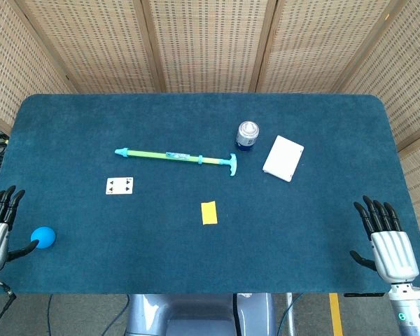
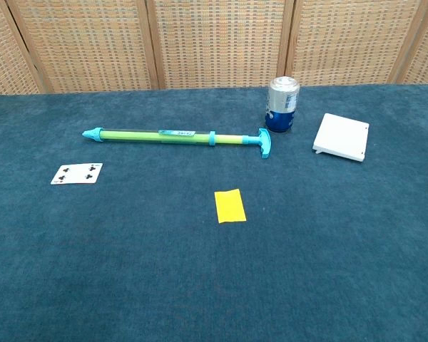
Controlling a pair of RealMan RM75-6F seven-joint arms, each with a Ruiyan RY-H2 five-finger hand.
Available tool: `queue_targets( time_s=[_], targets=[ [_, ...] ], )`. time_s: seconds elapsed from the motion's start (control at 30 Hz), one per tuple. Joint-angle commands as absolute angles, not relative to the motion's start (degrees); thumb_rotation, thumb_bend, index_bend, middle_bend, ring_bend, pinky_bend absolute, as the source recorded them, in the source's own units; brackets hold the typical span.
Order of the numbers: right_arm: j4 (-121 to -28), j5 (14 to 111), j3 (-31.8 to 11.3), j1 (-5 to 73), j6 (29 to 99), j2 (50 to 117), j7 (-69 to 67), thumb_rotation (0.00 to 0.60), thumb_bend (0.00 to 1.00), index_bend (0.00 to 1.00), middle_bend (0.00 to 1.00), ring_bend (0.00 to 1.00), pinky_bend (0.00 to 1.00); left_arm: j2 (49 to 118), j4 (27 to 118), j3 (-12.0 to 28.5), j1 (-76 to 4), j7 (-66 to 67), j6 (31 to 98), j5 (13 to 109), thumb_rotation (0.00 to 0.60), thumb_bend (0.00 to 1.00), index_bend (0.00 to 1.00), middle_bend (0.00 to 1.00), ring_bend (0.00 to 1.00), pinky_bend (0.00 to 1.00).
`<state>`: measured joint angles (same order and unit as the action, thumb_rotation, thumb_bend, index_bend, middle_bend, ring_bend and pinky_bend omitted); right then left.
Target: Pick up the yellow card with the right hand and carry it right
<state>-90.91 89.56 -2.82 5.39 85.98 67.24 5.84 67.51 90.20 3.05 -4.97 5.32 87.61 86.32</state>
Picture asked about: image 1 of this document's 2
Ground silver robot torso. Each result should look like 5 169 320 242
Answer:
125 293 278 336

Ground white flat box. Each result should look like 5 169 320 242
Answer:
262 134 305 183

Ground green and blue water pump toy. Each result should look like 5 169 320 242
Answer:
114 147 239 178

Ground yellow object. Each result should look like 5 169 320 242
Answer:
200 200 218 226

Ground black flat bracket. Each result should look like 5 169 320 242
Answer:
343 291 386 299

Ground thin blue cable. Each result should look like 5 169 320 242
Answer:
46 293 55 336

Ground thin black cable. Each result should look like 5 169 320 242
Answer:
100 293 131 336

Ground blue ball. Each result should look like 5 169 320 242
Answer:
30 226 57 251

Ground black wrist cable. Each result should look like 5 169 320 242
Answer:
0 279 18 330

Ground four of clubs playing card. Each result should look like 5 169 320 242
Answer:
105 176 134 196

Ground blue carpet table mat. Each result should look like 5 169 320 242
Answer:
0 92 420 295

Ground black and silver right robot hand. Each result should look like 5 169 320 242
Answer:
349 195 420 283

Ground bamboo folding screen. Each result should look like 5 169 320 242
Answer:
0 0 420 262

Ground blue and silver drink can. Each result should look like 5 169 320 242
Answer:
235 120 261 153

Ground white table leg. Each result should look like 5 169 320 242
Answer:
285 293 296 336

